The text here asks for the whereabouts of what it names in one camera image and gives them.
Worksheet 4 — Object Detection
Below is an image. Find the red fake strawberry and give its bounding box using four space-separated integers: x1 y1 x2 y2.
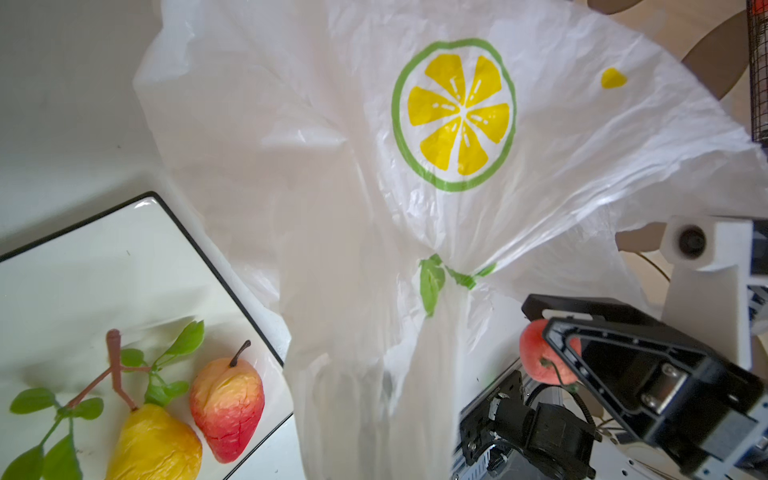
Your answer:
189 340 265 464

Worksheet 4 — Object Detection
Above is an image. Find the black wire basket right wall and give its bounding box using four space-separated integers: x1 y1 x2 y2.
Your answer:
746 0 767 150

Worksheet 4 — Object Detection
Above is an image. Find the white plastic bag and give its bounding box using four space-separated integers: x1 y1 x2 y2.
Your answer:
134 1 767 479

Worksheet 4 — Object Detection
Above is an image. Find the small red fake cherry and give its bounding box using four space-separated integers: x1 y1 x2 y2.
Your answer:
519 319 578 385

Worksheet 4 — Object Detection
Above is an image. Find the white tray black rim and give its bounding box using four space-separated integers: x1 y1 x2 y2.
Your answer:
1 193 302 479

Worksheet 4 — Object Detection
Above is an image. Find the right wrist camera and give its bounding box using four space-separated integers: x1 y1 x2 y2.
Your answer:
660 216 767 370

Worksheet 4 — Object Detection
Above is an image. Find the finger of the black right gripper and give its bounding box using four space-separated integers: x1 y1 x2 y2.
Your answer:
521 294 659 326

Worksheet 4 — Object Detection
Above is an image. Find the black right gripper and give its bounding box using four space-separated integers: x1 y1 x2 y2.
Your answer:
543 318 767 479

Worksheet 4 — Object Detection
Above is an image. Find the yellow fake lemon with leaves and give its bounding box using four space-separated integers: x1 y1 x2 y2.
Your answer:
1 321 205 479

